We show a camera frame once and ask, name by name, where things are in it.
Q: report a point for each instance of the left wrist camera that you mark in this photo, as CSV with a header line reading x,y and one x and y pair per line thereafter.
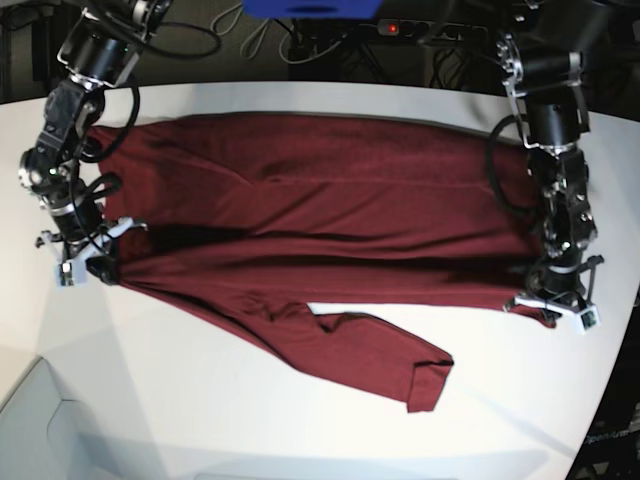
x,y
587,319

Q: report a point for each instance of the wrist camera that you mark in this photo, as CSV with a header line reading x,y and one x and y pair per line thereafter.
x,y
71,273
587,319

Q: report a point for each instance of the black power strip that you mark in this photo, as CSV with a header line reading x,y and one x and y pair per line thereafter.
x,y
411,31

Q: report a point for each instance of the dark red t-shirt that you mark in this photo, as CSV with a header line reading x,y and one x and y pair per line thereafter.
x,y
251,218

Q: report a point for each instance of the blue box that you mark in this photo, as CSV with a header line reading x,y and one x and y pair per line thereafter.
x,y
312,9

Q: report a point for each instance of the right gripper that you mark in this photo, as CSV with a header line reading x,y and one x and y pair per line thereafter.
x,y
98,249

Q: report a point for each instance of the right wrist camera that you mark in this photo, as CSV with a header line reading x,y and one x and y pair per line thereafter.
x,y
71,273

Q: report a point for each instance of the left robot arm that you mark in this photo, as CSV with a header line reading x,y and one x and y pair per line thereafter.
x,y
543,64

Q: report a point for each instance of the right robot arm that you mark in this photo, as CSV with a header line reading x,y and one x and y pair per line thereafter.
x,y
99,53

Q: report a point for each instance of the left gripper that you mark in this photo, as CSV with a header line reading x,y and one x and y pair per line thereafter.
x,y
558,288

